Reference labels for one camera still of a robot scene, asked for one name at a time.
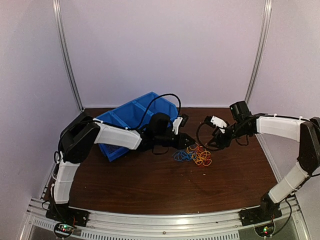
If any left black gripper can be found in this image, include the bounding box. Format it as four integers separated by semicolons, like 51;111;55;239
155;132;196;151

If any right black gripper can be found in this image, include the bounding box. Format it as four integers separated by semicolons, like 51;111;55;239
207;121;249;150

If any yellow cable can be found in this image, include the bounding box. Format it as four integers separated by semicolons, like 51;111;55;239
186;144;213;168

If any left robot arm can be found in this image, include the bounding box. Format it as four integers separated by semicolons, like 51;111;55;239
50;112;196;222

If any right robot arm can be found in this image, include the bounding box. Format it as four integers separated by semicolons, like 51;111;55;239
203;101;320;221

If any blue three-compartment bin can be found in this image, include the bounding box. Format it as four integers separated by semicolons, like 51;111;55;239
96;91;180;163

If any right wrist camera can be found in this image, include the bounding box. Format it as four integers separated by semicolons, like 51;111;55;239
204;115;228;129

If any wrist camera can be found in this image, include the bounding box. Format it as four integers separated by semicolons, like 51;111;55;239
172;114;189;135
204;115;228;129

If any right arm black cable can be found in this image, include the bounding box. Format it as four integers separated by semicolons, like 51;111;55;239
195;118;251;152

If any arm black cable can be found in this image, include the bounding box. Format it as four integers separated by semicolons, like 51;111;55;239
137;93;182;131
195;118;251;152

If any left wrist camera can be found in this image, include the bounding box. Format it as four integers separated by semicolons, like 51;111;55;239
172;114;189;135

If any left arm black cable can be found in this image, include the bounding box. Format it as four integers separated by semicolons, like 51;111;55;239
137;93;182;131

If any front aluminium rail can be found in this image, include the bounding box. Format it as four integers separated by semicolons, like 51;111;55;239
17;198;311;240

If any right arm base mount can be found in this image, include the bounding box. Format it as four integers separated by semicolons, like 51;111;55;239
238;199;282;238

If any right aluminium frame post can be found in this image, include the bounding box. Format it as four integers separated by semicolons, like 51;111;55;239
241;0;273;113

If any aluminium frame post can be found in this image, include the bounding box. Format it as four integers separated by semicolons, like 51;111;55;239
52;0;84;112
241;0;273;113

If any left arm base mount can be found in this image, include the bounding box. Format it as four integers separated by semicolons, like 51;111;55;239
45;196;90;240

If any left aluminium frame post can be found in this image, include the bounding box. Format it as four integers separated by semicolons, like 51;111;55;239
52;0;84;112

